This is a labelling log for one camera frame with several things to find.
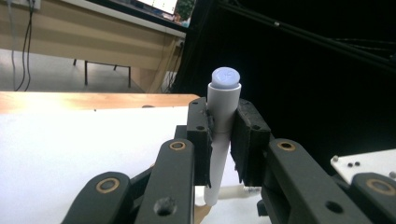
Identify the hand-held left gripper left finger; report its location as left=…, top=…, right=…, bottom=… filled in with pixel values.
left=174, top=96, right=216, bottom=189

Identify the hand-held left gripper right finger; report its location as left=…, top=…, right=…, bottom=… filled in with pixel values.
left=230, top=98, right=272, bottom=188

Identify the white pen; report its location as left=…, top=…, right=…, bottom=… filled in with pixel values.
left=204, top=66, right=242, bottom=207

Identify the black curtain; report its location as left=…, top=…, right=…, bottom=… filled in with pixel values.
left=169, top=0, right=396, bottom=175

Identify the light wooden table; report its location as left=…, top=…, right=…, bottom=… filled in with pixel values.
left=0, top=91, right=200, bottom=115

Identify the green plant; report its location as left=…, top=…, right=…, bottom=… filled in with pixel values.
left=175, top=0, right=196, bottom=28

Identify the computer monitor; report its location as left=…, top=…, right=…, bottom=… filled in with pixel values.
left=134, top=0, right=179, bottom=16

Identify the light wooden desk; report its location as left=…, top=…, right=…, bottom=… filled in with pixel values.
left=0, top=0, right=188, bottom=94

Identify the black hanging cable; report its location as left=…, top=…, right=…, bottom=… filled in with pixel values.
left=23, top=0, right=35, bottom=91
left=13, top=0, right=30, bottom=91

